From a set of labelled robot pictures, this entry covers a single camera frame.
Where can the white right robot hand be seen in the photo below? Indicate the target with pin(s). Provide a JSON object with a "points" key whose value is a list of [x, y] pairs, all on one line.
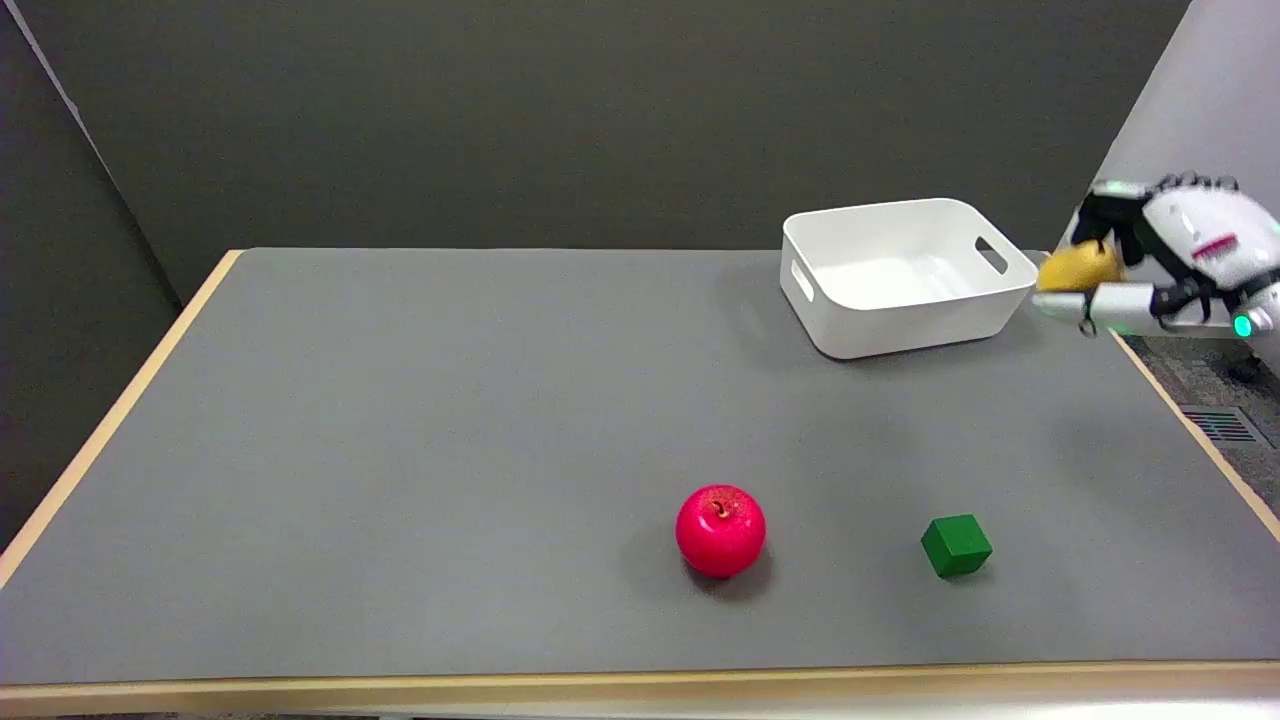
{"points": [[1200, 240]]}

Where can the white plastic box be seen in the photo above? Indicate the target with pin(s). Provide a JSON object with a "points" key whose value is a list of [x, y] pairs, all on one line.
{"points": [[905, 275]]}

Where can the yellow pear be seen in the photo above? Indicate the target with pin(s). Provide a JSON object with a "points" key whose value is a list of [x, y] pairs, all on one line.
{"points": [[1079, 268]]}

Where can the floor vent grille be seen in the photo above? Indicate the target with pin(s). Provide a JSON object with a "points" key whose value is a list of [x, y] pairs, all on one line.
{"points": [[1224, 427]]}

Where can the green cube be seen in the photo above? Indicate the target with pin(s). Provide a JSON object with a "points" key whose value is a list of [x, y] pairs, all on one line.
{"points": [[956, 546]]}

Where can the red apple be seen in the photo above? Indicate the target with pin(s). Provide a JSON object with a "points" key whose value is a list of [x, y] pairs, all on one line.
{"points": [[720, 530]]}

